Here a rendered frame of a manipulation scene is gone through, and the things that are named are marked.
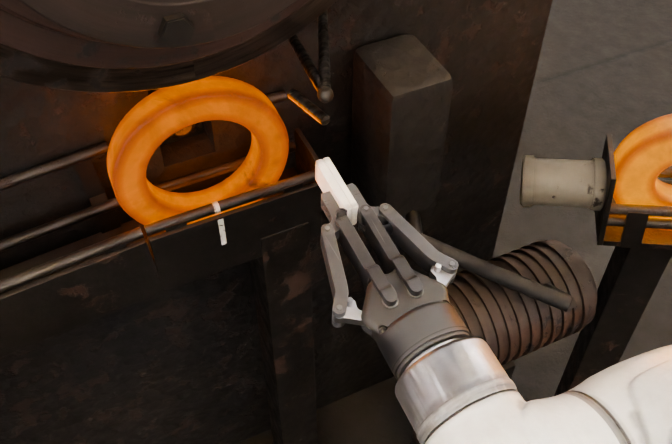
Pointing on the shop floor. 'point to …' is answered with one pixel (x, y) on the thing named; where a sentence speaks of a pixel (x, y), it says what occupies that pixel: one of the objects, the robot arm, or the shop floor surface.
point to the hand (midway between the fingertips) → (336, 192)
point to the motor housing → (479, 320)
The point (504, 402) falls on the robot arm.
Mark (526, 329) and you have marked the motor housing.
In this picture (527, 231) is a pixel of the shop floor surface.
